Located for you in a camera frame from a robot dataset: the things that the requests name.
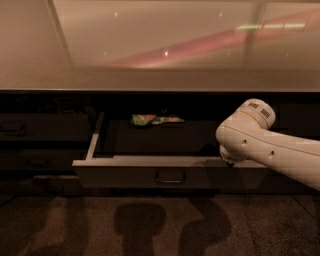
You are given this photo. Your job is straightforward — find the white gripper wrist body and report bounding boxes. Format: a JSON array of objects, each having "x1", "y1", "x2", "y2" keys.
[{"x1": 219, "y1": 146, "x2": 246, "y2": 164}]

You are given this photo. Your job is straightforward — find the dark drawer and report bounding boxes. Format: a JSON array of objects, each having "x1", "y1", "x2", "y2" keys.
[
  {"x1": 0, "y1": 113, "x2": 91, "y2": 142},
  {"x1": 0, "y1": 149, "x2": 83, "y2": 171},
  {"x1": 0, "y1": 176, "x2": 112, "y2": 197},
  {"x1": 72, "y1": 113, "x2": 268, "y2": 191}
]

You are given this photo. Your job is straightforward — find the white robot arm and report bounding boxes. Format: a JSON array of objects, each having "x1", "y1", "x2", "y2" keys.
[{"x1": 215, "y1": 99, "x2": 320, "y2": 191}]

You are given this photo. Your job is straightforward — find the green colourful packet in drawer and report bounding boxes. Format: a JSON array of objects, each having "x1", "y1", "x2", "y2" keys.
[{"x1": 131, "y1": 114, "x2": 184, "y2": 127}]

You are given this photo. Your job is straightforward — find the pale flat item in drawer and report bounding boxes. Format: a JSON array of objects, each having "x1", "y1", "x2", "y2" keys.
[{"x1": 33, "y1": 175, "x2": 79, "y2": 181}]

